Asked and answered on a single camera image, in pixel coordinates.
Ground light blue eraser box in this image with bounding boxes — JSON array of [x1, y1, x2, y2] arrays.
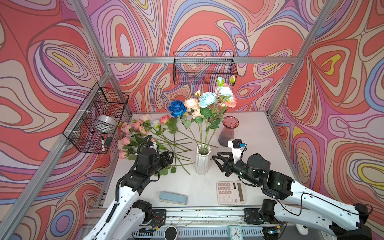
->
[[159, 192, 188, 205]]

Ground pink peach flower stem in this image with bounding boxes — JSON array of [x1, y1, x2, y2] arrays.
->
[[206, 77, 237, 144]]

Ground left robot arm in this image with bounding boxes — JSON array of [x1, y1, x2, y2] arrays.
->
[[84, 147, 174, 240]]

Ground white computer mouse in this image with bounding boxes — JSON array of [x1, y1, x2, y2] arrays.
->
[[295, 224, 309, 236]]

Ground light blue flower stem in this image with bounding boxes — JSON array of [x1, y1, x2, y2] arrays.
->
[[195, 77, 237, 155]]

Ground blue artificial rose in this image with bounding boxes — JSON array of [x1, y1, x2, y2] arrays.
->
[[167, 100, 199, 145]]

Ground purple glass vase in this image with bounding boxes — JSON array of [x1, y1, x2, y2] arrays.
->
[[218, 116, 240, 147]]

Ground cream artificial flower stem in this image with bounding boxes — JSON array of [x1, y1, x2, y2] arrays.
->
[[181, 98, 206, 155]]

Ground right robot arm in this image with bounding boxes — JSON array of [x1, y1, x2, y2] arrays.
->
[[213, 153, 373, 240]]

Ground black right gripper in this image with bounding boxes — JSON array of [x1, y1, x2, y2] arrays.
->
[[212, 151, 262, 187]]

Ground white ribbed vase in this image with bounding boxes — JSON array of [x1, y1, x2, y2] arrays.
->
[[195, 144, 211, 175]]

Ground small green clock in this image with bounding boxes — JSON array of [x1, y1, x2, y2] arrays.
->
[[229, 226, 244, 240]]

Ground left black wire basket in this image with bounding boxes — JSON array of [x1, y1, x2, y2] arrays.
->
[[63, 83, 129, 154]]

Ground white tape roll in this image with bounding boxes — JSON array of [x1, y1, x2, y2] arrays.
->
[[94, 115, 118, 134]]

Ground round black speaker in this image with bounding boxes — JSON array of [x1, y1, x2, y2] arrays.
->
[[164, 226, 178, 240]]

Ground pink calculator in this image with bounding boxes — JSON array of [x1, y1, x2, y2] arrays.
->
[[216, 181, 246, 205]]

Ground back black wire basket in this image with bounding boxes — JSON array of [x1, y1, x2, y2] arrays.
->
[[173, 50, 238, 86]]

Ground pile of artificial flowers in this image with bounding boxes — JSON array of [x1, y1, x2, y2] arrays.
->
[[116, 113, 218, 176]]

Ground black wire basket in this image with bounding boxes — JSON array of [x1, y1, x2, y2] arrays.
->
[[173, 50, 238, 86], [63, 83, 129, 154]]

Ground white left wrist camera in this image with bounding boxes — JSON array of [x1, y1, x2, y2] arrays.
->
[[146, 139, 160, 153]]

